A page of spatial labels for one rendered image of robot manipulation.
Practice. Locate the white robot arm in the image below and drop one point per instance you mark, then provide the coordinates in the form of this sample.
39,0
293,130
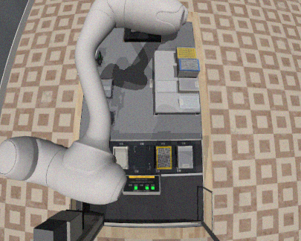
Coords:
86,171

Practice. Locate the cream one-well reservoir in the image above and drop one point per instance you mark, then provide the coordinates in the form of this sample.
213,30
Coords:
121,156

